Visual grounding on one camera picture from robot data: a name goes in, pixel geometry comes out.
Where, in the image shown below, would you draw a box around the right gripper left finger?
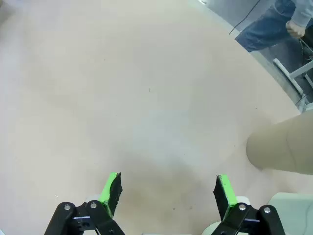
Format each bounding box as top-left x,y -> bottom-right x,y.
44,172 -> 128,235

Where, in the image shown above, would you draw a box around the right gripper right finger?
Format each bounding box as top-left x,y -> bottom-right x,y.
207,174 -> 287,235

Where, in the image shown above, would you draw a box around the beige cardboard tube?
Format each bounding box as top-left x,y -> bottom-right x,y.
246,113 -> 313,176

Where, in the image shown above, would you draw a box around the collaborator's left forearm grey sleeve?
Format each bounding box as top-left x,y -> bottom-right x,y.
291,0 -> 313,28

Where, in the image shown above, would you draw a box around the collaborator's left hand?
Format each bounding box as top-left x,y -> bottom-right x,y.
285,20 -> 306,39

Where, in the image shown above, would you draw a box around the blue jeans of collaborator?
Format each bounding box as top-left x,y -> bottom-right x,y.
234,0 -> 303,52

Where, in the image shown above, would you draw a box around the white metal table frame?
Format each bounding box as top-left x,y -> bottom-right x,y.
272,58 -> 313,113

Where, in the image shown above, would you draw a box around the black floor cable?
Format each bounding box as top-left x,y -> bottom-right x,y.
229,0 -> 261,35

